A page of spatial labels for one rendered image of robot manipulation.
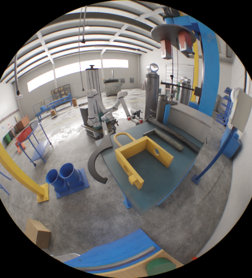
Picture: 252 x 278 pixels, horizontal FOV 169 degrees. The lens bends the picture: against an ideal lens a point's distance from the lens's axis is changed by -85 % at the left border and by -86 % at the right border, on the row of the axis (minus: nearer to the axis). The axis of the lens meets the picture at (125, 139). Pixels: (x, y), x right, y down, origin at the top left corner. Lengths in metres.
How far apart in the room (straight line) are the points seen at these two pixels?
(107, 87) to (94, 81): 6.51
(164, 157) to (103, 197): 1.23
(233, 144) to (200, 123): 2.66
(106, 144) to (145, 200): 0.31
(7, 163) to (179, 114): 2.10
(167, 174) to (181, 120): 0.40
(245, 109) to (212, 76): 0.50
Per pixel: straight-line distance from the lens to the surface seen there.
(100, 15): 5.95
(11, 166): 1.75
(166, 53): 1.38
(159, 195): 0.30
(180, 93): 2.50
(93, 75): 2.21
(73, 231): 1.64
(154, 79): 1.34
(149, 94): 1.35
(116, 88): 8.95
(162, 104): 0.58
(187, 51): 1.11
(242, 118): 1.20
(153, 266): 0.43
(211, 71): 1.01
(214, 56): 1.06
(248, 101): 1.22
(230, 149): 3.24
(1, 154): 1.70
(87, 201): 1.50
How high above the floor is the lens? 1.34
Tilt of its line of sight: 38 degrees down
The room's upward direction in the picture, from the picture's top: 3 degrees counter-clockwise
